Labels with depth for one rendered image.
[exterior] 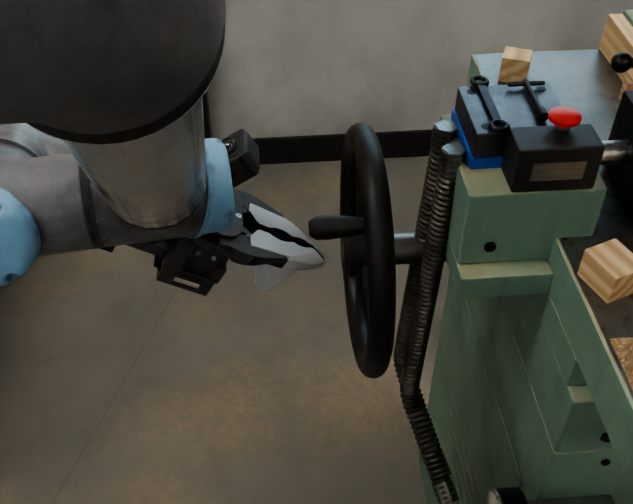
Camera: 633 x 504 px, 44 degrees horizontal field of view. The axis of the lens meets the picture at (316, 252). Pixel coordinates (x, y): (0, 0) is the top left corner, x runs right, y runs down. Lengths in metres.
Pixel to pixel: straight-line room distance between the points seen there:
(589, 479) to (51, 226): 0.63
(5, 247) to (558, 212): 0.50
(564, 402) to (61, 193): 0.52
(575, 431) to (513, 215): 0.23
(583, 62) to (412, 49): 1.17
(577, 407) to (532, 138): 0.26
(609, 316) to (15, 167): 0.51
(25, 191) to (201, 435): 1.18
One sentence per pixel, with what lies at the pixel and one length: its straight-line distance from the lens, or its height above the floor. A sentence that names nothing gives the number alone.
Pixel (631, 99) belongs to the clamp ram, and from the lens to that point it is 0.87.
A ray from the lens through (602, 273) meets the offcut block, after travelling 0.75.
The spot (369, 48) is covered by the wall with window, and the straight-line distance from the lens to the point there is 2.22.
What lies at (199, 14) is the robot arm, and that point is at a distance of 0.27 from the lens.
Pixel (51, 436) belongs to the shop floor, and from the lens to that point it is 1.80.
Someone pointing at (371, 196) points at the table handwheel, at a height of 0.94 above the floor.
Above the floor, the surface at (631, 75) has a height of 0.94.
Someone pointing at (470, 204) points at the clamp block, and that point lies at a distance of 0.76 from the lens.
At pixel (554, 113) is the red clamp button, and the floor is 1.02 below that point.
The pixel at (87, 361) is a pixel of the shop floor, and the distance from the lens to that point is 1.90.
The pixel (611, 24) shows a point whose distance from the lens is 1.13.
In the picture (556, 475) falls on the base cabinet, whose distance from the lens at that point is 0.92.
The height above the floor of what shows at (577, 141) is 1.01.
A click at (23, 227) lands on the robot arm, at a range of 0.59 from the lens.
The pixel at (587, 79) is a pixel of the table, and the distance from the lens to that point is 1.08.
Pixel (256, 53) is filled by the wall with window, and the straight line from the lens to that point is 2.19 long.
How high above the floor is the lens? 1.42
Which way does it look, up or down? 43 degrees down
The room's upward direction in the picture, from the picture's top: straight up
